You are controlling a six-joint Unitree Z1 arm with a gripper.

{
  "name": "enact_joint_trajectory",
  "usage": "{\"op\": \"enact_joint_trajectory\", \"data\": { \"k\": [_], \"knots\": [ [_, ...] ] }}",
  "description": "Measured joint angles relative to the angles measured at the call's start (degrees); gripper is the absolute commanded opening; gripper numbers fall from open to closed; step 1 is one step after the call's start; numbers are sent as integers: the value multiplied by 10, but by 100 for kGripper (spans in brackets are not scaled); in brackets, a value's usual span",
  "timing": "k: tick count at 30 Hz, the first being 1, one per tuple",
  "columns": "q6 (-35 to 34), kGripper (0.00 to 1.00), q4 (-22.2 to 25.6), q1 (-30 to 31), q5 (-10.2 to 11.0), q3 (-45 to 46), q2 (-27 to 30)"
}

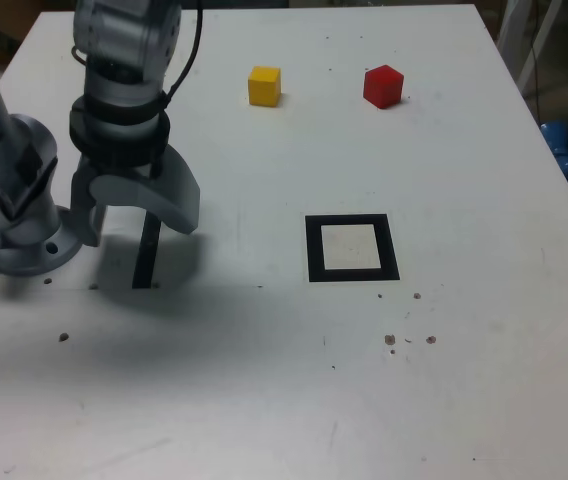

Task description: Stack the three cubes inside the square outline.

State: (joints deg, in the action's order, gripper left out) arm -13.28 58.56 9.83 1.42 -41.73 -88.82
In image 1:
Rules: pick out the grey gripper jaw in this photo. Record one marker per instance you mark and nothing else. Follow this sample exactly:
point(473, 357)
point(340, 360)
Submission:
point(84, 215)
point(174, 195)

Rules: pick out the yellow cube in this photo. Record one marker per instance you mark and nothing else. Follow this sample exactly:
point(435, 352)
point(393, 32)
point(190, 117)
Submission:
point(264, 90)

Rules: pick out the red cube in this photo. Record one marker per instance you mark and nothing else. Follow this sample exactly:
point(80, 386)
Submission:
point(381, 87)

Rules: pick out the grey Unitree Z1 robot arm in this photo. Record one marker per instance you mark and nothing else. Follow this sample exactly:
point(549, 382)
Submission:
point(14, 150)

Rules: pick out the black tape square outline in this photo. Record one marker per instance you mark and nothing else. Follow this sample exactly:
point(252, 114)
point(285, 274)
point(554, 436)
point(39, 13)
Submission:
point(314, 250)

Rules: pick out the black tape strip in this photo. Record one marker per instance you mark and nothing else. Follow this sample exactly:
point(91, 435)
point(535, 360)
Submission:
point(144, 265)

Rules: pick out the blue round object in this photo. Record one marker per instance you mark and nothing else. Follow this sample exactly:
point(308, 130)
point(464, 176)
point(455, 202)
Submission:
point(559, 140)

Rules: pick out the white metal frame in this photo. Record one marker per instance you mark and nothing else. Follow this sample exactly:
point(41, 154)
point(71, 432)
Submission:
point(508, 20)

